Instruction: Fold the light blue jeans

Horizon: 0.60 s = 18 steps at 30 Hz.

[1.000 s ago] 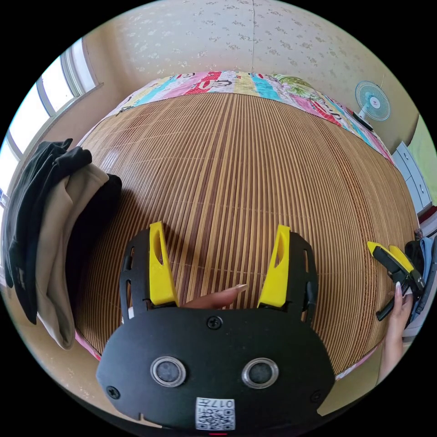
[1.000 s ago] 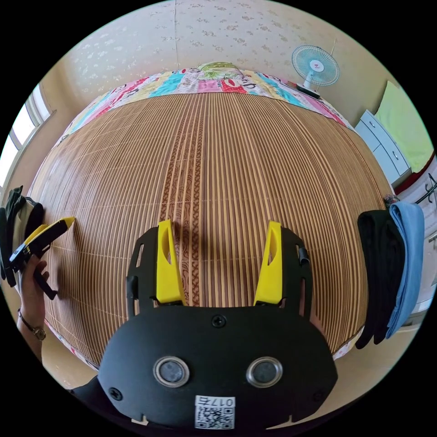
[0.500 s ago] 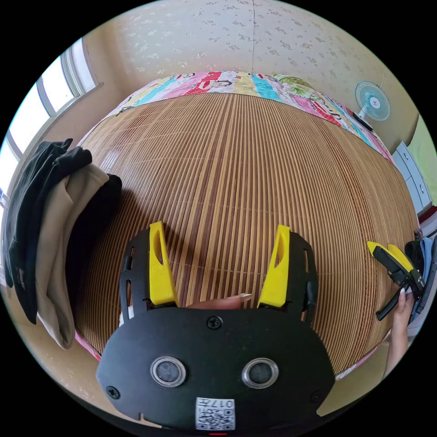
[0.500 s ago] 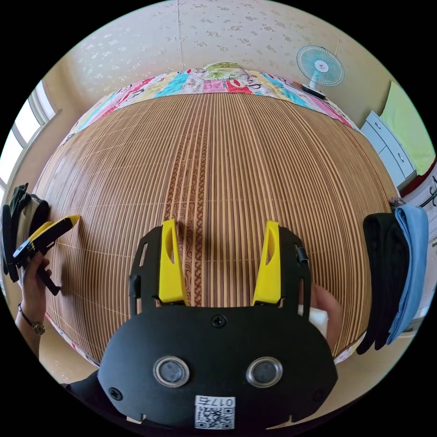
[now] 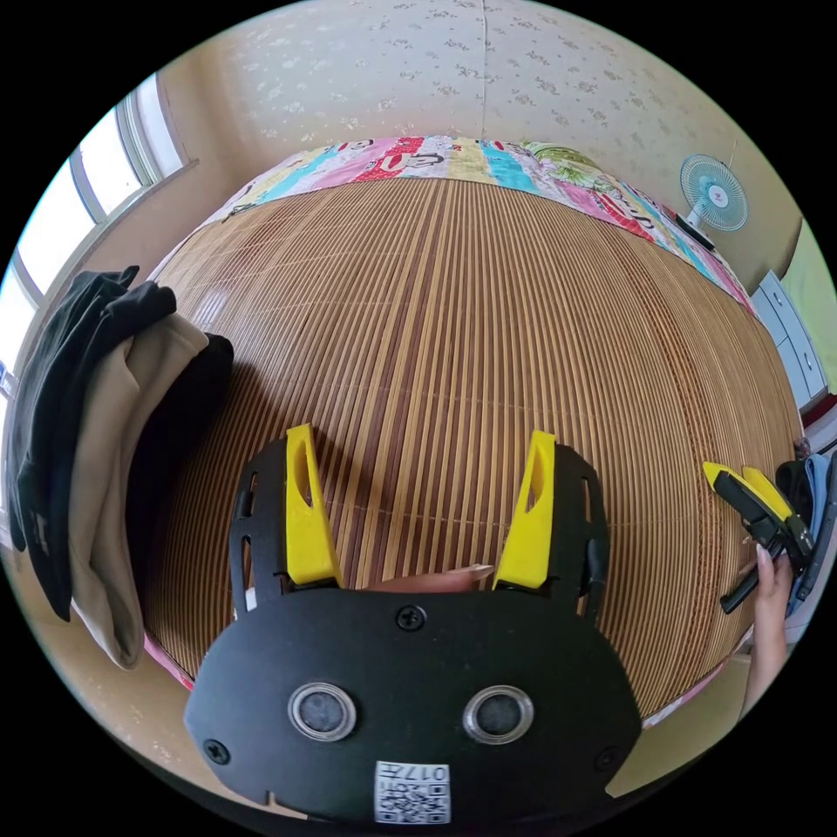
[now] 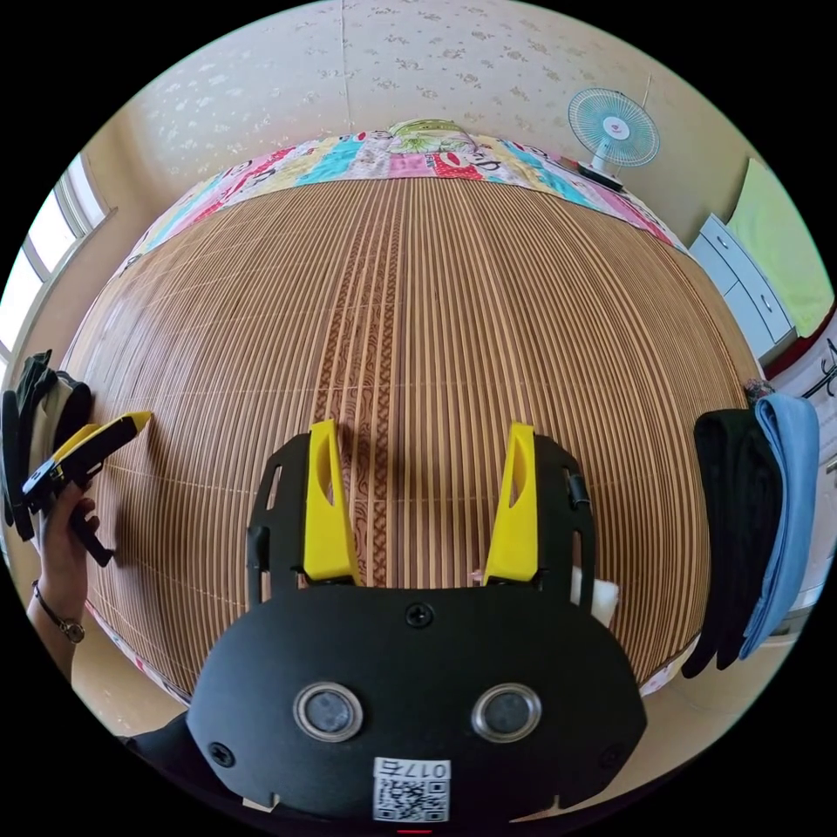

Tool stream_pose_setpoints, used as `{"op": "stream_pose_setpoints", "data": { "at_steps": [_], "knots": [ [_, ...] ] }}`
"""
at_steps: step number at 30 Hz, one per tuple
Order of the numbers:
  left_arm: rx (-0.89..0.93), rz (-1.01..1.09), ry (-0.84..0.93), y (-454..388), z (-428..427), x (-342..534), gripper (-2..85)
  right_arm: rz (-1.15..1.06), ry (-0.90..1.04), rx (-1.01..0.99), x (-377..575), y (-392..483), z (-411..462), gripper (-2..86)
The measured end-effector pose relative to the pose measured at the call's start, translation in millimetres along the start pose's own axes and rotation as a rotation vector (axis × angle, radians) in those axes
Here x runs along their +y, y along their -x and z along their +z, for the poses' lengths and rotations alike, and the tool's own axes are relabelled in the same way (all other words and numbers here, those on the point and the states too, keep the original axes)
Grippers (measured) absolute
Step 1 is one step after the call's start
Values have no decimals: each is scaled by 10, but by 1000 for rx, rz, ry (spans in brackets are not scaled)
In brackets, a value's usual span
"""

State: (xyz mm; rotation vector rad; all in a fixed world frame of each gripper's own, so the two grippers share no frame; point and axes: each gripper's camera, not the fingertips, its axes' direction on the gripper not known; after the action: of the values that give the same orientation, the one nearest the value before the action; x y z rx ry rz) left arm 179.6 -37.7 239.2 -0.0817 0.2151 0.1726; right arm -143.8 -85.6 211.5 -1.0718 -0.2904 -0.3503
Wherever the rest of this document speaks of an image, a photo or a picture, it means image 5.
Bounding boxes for bed with woven mat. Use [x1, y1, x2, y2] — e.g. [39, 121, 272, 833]
[139, 133, 806, 731]

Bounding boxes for light blue jeans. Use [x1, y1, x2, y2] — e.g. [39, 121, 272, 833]
[784, 451, 837, 619]

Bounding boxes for white cupboard with drawers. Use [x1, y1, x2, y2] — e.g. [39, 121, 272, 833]
[748, 268, 832, 414]

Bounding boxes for blue standing fan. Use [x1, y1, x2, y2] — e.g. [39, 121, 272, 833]
[675, 153, 750, 251]

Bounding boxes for window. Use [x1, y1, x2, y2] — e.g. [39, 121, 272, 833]
[0, 71, 199, 419]

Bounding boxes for person's left hand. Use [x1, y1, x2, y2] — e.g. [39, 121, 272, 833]
[371, 563, 496, 595]

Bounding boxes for pile of clothes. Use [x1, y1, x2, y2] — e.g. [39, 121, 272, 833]
[4, 264, 235, 671]

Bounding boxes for green floral pillow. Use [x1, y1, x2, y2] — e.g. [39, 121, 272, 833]
[522, 140, 619, 194]

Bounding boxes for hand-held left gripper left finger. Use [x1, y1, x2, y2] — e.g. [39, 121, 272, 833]
[284, 423, 344, 587]

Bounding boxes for person's right hand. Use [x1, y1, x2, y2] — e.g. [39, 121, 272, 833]
[742, 542, 798, 655]

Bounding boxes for person's right forearm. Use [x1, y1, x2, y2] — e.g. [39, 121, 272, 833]
[742, 643, 793, 724]

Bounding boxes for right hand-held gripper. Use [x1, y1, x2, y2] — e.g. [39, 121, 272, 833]
[702, 456, 837, 615]

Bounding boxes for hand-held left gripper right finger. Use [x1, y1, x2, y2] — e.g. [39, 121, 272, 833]
[491, 429, 558, 594]

